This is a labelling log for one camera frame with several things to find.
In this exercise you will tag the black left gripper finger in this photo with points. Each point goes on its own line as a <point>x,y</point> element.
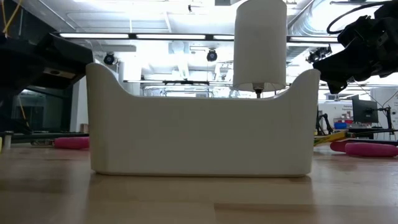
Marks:
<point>81,60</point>

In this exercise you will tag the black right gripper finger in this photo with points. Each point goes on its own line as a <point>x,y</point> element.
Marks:
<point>334,67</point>

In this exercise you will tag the yellow crayon box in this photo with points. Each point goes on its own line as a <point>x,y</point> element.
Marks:
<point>329,138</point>

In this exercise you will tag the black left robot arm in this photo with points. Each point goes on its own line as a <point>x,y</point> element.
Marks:
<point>12,68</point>

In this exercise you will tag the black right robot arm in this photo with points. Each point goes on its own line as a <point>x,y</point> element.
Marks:
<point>388,18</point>

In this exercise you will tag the black background robot arm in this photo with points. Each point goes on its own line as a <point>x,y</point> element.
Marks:
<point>325,121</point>

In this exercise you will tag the black ceiling spotlight cluster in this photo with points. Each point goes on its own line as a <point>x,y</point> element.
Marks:
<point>318,54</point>

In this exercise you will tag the long ceiling light strip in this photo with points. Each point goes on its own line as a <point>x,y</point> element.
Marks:
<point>224,37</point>
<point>314,39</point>
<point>93,35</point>
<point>171,36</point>

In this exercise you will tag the round black ceiling spotlight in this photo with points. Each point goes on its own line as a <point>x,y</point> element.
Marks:
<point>109,58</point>
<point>211,55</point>

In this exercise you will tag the black computer monitor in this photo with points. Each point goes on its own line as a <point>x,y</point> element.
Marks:
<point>364,109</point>

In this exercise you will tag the blue storage crate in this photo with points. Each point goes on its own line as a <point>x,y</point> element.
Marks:
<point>340,125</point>

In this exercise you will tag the white shade wooden base lamp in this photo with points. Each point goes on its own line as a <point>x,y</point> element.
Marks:
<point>259,46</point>

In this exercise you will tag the white plastic storage bin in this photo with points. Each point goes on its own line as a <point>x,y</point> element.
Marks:
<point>202,137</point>

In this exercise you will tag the silver ventilation duct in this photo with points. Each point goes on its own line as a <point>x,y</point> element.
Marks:
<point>306,18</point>

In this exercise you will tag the black aluminium table frame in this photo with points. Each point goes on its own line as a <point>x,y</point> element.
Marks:
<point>49,136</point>

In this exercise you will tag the grey metal post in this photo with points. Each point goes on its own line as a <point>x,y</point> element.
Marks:
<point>7,140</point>

